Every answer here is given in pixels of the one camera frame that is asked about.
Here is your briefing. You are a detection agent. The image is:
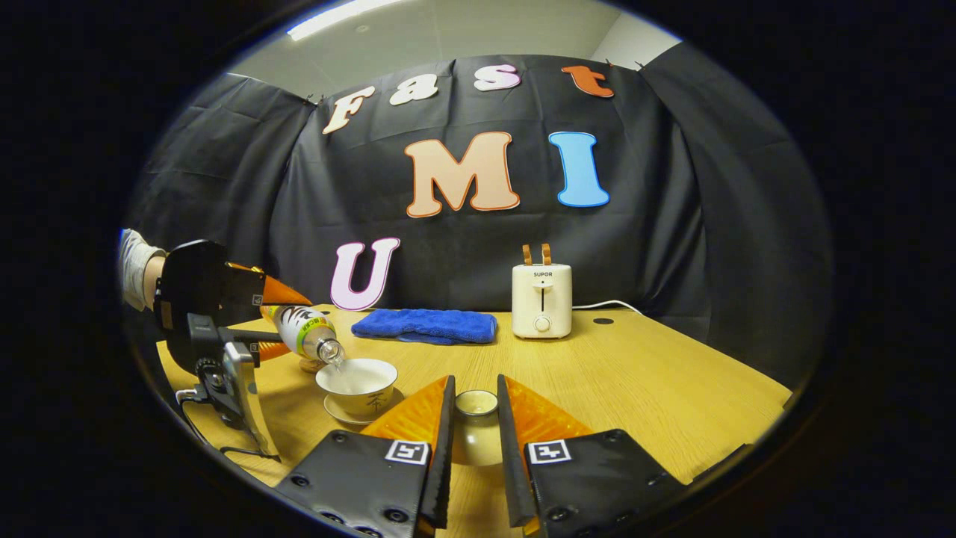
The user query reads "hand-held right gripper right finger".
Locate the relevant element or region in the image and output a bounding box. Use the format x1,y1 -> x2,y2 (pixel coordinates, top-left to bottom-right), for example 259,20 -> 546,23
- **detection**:
496,375 -> 688,538

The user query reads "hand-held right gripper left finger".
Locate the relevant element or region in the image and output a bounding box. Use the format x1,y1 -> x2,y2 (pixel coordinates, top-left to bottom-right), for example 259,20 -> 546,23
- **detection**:
275,375 -> 456,538

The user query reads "water bottle with orange label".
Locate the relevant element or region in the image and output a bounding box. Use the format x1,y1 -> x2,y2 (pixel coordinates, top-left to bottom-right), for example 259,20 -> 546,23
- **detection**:
270,304 -> 347,367

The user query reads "white teacup lid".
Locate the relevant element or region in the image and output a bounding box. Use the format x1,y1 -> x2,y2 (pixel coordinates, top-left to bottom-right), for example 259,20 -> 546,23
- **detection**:
452,389 -> 503,469

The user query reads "white teacup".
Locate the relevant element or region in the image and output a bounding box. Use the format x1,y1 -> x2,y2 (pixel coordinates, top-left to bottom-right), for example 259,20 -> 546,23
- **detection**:
315,358 -> 399,417

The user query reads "white saucer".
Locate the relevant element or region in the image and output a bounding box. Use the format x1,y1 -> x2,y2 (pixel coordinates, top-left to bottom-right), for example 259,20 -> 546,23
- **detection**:
323,389 -> 409,427

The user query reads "blue folded towel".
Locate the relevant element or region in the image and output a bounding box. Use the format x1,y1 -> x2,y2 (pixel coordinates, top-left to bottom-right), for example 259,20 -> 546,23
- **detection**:
351,308 -> 498,345

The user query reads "white toaster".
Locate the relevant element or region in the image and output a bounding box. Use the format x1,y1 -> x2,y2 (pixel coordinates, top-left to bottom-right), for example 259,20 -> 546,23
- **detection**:
512,263 -> 573,340

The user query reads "black backdrop cloth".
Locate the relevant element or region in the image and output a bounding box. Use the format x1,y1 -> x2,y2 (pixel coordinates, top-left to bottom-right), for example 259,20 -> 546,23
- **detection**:
123,54 -> 834,386

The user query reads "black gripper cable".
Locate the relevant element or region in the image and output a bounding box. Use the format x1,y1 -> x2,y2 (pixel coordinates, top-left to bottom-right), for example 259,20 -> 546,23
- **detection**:
176,387 -> 282,462

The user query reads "white toaster cable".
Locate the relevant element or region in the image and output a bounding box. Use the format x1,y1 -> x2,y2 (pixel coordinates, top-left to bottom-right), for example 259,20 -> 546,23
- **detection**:
571,300 -> 643,316

